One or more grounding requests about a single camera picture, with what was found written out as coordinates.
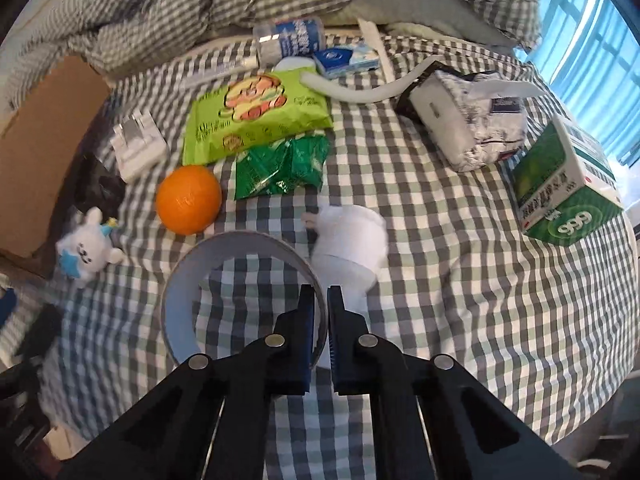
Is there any green and white medicine box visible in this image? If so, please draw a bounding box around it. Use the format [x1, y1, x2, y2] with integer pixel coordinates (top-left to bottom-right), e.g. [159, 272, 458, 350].
[509, 114, 626, 247]

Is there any black plastic bag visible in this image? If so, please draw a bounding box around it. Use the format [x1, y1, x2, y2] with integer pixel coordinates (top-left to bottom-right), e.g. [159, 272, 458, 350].
[70, 152, 126, 216]

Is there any pale blue earbud case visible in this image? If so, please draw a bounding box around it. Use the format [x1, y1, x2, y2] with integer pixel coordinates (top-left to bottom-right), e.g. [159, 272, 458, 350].
[274, 56, 318, 73]

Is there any dark green foil packet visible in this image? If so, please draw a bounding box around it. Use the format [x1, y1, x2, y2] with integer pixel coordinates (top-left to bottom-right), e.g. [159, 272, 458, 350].
[234, 132, 332, 201]

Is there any white and blue plush toy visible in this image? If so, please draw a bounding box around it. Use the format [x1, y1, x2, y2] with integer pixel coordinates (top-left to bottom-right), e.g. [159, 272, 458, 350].
[55, 206, 126, 289]

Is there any brown cardboard box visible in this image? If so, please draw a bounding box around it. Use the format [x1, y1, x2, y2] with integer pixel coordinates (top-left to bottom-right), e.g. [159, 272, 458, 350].
[0, 55, 113, 278]

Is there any light green snack bag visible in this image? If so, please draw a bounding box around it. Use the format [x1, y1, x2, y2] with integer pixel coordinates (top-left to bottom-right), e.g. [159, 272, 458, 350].
[181, 70, 335, 167]

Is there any white ointment tube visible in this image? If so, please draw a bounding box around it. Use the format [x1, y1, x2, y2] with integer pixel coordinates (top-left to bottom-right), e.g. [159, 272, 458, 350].
[185, 56, 259, 86]

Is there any white tissue packet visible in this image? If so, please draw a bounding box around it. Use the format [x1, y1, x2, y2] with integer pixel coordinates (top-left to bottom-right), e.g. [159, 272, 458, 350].
[409, 70, 543, 173]

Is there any blue and white tissue pack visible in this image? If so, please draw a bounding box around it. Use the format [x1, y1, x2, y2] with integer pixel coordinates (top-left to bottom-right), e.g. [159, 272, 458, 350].
[313, 42, 379, 80]

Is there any white flexible strip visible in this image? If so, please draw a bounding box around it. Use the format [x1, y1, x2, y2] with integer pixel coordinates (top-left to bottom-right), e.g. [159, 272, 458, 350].
[300, 54, 445, 105]

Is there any black coffee box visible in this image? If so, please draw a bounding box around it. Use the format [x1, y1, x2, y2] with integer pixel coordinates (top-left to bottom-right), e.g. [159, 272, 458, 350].
[395, 60, 451, 121]

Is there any white paper-wrapped stick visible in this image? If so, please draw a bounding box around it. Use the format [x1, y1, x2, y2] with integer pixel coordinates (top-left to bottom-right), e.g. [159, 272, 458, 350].
[357, 17, 396, 83]

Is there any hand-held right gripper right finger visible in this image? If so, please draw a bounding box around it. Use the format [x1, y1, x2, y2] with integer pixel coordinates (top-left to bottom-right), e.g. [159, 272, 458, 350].
[327, 285, 586, 480]

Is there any white cloth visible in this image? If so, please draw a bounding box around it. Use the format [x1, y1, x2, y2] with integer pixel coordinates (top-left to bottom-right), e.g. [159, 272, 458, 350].
[302, 204, 390, 368]

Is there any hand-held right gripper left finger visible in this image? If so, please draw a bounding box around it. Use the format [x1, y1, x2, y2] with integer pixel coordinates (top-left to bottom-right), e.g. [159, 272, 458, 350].
[55, 284, 316, 480]

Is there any orange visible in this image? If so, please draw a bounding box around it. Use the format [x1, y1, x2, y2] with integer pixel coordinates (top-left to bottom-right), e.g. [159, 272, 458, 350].
[156, 165, 223, 236]

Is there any clear cotton swab jar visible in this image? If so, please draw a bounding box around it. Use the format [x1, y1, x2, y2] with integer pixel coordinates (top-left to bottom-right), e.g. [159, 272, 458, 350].
[252, 16, 326, 67]

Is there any white plug adapter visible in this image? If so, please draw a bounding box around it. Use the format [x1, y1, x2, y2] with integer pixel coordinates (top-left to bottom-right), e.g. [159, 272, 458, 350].
[111, 112, 168, 184]

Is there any blue curtain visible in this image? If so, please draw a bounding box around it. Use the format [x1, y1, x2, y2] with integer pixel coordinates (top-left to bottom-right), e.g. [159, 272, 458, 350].
[515, 0, 640, 161]

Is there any grey checkered duvet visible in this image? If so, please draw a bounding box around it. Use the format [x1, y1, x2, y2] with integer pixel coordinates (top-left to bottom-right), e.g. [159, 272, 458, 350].
[5, 0, 543, 91]

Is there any grey pillow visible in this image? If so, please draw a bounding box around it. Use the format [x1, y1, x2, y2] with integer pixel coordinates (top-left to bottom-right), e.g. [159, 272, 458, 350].
[320, 0, 521, 46]

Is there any white pouch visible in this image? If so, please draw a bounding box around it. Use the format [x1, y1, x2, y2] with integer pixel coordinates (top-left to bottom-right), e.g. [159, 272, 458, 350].
[161, 231, 328, 371]

